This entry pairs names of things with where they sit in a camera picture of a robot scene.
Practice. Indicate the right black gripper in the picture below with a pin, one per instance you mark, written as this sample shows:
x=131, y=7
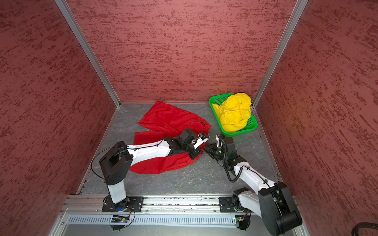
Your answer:
x=210, y=151

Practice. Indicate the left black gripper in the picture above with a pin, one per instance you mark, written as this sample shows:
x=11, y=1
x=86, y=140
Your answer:
x=196, y=152

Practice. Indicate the red shorts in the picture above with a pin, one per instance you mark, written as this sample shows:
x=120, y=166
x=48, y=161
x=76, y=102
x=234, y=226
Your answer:
x=165, y=121

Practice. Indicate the yellow shorts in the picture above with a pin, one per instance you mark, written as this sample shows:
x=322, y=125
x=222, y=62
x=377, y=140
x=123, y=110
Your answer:
x=234, y=112

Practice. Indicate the green plastic basket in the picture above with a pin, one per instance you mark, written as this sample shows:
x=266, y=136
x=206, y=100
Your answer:
x=252, y=123

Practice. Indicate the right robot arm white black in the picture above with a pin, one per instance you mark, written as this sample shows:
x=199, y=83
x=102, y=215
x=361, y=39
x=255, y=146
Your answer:
x=272, y=201

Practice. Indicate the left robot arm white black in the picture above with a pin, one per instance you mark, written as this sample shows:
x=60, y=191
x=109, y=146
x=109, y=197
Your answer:
x=116, y=163

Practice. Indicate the right small circuit board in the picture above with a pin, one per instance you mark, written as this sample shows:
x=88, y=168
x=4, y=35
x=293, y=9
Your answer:
x=242, y=223

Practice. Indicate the small circuit board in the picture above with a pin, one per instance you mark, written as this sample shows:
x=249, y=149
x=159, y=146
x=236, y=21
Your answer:
x=120, y=219
x=242, y=223

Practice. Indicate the left small circuit board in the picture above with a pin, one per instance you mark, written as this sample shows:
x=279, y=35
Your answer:
x=120, y=219

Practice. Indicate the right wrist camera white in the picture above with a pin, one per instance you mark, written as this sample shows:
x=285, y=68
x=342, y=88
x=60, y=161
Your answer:
x=218, y=141

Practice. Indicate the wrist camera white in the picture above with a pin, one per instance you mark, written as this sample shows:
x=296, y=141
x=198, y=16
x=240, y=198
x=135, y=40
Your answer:
x=218, y=141
x=201, y=139

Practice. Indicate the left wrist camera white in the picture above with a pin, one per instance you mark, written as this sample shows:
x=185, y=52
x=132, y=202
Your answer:
x=201, y=139

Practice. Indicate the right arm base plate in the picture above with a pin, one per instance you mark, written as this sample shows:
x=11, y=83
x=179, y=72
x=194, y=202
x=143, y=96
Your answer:
x=226, y=205

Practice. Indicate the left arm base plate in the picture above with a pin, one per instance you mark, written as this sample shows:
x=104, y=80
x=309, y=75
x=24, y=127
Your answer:
x=129, y=204

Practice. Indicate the aluminium mounting rail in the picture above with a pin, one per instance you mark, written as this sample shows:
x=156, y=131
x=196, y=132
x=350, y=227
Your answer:
x=152, y=204

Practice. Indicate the slotted cable duct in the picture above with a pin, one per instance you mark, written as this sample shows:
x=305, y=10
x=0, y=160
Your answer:
x=168, y=220

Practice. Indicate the right aluminium corner post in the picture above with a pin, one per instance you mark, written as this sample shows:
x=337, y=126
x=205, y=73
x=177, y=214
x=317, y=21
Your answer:
x=288, y=31

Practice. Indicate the aluminium corner post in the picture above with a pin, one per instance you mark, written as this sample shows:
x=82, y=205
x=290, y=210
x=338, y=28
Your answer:
x=74, y=26
x=288, y=31

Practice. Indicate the left aluminium corner post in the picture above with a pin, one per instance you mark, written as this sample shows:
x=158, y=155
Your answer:
x=74, y=26

